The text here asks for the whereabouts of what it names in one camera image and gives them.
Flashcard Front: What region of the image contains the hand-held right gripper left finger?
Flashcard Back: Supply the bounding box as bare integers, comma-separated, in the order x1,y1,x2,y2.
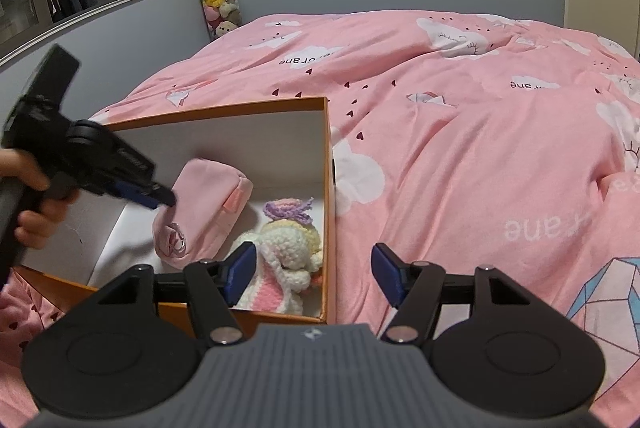
98,242,257,345

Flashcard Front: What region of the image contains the pink printed blanket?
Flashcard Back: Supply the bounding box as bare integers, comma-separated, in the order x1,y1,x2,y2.
0,10,640,428

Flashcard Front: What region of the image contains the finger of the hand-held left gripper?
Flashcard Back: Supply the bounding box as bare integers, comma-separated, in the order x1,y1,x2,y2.
107,182,178,211

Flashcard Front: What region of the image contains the crochet unicorn toy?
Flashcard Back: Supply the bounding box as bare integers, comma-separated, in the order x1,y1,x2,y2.
229,197,325,315

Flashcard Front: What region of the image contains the pink fabric pouch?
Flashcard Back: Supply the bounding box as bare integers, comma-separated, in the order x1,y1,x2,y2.
152,159,254,270

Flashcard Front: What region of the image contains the orange cardboard box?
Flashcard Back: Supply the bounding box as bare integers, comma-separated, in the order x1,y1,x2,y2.
10,96,337,326

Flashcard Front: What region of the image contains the person's left hand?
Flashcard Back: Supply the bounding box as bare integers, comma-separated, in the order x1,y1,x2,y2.
0,149,81,252

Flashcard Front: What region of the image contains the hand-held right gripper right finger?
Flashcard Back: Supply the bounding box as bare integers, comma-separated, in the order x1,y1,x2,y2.
371,242,538,343

